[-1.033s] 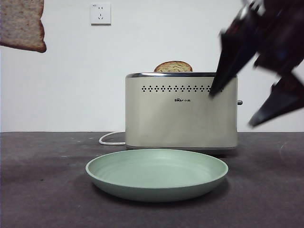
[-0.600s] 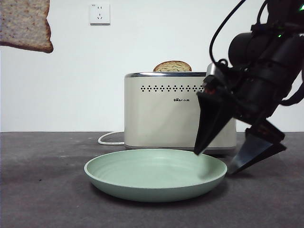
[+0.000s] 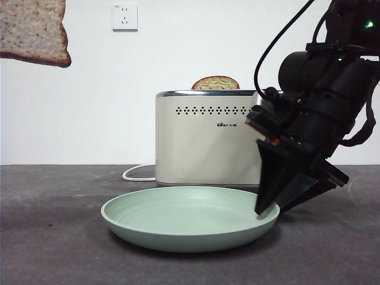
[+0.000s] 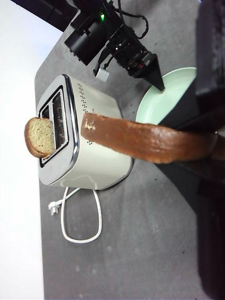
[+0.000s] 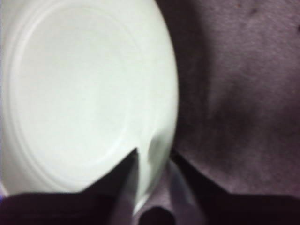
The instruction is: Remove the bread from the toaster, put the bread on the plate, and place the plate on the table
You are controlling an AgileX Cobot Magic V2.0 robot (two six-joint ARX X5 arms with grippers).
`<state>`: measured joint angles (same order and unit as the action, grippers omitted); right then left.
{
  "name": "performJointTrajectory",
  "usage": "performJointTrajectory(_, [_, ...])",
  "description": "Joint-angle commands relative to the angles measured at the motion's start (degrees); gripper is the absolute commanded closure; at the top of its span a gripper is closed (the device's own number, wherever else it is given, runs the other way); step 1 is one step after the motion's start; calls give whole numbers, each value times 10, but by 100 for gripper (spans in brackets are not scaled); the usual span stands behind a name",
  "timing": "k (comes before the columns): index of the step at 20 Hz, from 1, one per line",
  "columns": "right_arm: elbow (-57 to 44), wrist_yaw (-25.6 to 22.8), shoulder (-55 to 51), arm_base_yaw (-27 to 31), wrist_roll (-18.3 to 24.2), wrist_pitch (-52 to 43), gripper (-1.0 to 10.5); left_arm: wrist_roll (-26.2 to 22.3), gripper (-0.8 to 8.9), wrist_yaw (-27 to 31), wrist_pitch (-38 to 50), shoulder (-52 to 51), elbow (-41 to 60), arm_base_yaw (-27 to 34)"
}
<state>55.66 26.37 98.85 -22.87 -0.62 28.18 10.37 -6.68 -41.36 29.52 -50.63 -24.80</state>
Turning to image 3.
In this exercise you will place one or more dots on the cream two-slot toaster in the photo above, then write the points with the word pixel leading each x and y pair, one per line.
pixel 205 148

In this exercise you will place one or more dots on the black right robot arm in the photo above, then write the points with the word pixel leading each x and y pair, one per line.
pixel 332 98

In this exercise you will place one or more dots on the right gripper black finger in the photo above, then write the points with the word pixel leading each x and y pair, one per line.
pixel 300 190
pixel 273 178

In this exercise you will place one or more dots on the white wall socket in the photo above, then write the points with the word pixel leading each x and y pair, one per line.
pixel 125 17

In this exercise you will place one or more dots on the large square bread slice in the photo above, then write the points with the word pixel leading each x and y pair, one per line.
pixel 32 29

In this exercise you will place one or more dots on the small round-topped bread slice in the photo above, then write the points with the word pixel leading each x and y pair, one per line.
pixel 215 83

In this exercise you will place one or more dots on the pale green round plate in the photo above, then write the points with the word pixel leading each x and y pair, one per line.
pixel 178 234

